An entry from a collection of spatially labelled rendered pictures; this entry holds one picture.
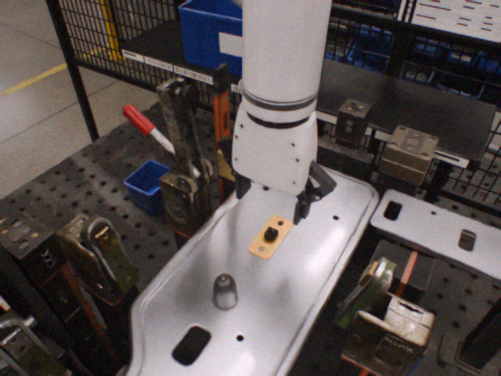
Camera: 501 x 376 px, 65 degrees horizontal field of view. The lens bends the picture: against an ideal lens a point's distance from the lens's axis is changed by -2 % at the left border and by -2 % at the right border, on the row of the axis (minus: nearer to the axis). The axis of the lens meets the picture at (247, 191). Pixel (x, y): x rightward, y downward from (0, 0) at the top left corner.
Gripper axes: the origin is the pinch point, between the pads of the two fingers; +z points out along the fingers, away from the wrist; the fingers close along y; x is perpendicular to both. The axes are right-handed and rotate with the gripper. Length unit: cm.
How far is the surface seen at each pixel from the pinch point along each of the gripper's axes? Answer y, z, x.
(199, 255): -6.9, 7.9, -8.6
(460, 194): 28, 31, 55
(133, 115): -24.2, -5.9, -0.5
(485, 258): 30.1, 7.3, 13.1
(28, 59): -295, 111, 132
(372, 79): -1, 4, 50
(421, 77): -2, 57, 167
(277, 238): 1.5, 7.5, 0.1
